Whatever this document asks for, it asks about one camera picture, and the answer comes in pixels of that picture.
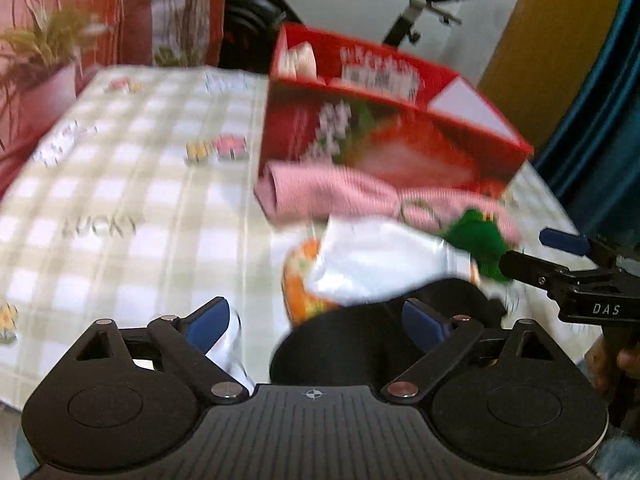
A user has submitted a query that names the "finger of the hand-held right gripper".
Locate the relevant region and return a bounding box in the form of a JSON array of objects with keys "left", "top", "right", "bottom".
[
  {"left": 539, "top": 227, "right": 623, "bottom": 268},
  {"left": 499, "top": 250, "right": 581, "bottom": 293}
]

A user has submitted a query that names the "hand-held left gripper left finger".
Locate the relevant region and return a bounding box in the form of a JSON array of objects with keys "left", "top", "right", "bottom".
[{"left": 72, "top": 297, "right": 251, "bottom": 406}]

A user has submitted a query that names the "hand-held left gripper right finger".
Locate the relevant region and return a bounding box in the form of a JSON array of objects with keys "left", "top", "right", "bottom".
[{"left": 382, "top": 298, "right": 558, "bottom": 406}]

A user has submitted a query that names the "green knitted toy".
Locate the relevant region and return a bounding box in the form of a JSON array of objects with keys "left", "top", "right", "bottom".
[{"left": 439, "top": 209, "right": 518, "bottom": 286}]

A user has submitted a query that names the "black cloth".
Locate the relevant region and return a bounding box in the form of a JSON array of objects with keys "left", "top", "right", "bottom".
[{"left": 269, "top": 276, "right": 507, "bottom": 388}]

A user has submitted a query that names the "orange floral sleeve cover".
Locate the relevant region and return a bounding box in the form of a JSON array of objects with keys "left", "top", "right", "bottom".
[{"left": 281, "top": 239, "right": 343, "bottom": 326}]

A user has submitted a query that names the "red cardboard box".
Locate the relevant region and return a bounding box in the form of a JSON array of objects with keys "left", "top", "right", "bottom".
[{"left": 257, "top": 22, "right": 535, "bottom": 201}]

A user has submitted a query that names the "person's right hand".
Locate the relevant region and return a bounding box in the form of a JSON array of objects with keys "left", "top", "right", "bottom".
[{"left": 584, "top": 335, "right": 640, "bottom": 413}]

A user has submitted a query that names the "blue curtain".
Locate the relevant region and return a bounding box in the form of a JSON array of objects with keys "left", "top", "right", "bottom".
[{"left": 530, "top": 0, "right": 640, "bottom": 241}]

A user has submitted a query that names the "checked bunny print tablecloth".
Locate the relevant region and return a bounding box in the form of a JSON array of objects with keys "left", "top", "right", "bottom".
[{"left": 0, "top": 65, "right": 601, "bottom": 411}]

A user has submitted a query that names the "pink knitted cloth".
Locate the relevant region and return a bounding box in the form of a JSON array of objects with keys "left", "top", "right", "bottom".
[{"left": 255, "top": 161, "right": 522, "bottom": 242}]

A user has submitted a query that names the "yellow wooden door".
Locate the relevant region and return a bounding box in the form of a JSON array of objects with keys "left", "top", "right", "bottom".
[{"left": 477, "top": 0, "right": 626, "bottom": 151}]

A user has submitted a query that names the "clear plastic packet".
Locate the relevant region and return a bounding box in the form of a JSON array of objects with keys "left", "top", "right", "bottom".
[{"left": 281, "top": 41, "right": 319, "bottom": 81}]

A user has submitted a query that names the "pink printed backdrop cloth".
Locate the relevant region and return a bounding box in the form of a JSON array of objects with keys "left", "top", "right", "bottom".
[{"left": 0, "top": 0, "right": 226, "bottom": 201}]

